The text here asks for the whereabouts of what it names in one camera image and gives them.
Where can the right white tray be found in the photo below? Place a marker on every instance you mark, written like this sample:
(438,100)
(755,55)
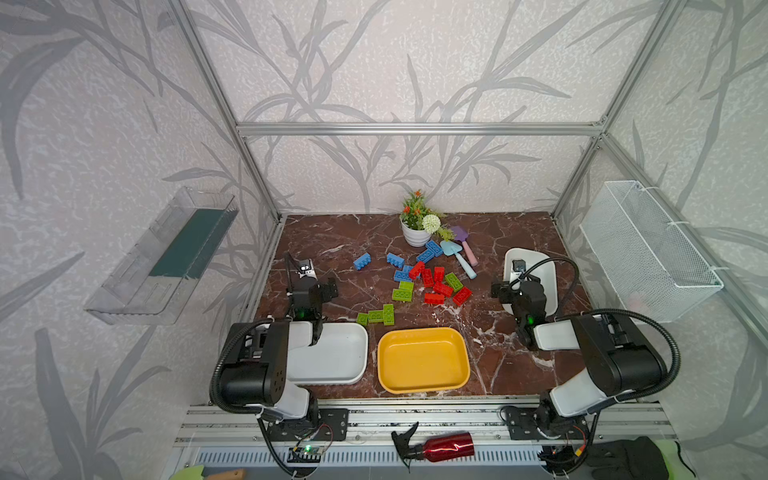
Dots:
(545,273)

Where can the white tray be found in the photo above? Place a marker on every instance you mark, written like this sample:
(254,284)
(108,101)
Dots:
(545,273)
(339,357)

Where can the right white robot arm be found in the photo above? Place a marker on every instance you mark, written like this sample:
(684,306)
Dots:
(626,356)

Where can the blue lego lower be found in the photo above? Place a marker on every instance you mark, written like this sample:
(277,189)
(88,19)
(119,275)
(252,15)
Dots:
(403,275)

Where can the potted flower plant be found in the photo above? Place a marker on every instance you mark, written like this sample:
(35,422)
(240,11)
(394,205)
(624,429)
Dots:
(420,223)

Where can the clear wall shelf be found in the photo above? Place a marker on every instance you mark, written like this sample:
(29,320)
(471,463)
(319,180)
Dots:
(154,281)

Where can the green circuit board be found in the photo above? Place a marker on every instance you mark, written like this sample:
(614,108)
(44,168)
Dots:
(311,453)

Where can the blue lego pot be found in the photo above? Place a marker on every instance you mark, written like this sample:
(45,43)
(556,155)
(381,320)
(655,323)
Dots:
(426,256)
(433,248)

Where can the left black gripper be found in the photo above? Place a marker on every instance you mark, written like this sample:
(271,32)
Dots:
(303,282)

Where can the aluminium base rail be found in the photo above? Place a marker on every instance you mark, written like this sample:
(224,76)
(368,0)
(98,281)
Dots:
(371,420)

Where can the green lego row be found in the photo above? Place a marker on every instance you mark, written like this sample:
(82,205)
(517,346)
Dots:
(385,316)

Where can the yellow tray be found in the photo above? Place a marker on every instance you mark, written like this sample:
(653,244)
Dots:
(422,360)

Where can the green lego pair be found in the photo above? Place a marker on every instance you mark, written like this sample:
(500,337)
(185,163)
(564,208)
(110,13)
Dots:
(404,292)

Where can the left white tray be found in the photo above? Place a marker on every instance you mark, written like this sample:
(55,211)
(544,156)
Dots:
(339,357)

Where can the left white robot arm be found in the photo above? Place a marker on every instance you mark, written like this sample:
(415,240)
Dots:
(251,373)

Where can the white wire basket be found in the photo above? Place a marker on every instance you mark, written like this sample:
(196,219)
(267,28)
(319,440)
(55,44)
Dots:
(651,264)

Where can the blue lego middle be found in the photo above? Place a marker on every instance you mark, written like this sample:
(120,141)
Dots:
(395,260)

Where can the teal toy shovel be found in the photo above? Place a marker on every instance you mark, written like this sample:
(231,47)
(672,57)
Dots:
(451,248)

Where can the red spray bottle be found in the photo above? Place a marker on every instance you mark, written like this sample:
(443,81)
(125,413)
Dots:
(434,449)

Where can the red lego bottom brick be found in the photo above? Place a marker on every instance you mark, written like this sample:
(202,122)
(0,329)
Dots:
(433,298)

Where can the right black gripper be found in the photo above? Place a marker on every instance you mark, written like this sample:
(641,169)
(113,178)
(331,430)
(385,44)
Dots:
(520,285)

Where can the blue lego far left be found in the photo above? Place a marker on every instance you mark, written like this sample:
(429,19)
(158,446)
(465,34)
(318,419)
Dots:
(362,261)

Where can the purple pink toy shovel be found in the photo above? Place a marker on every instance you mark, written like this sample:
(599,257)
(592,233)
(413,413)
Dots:
(461,236)

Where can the red lego cluster brick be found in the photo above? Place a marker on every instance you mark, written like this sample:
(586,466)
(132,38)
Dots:
(442,289)

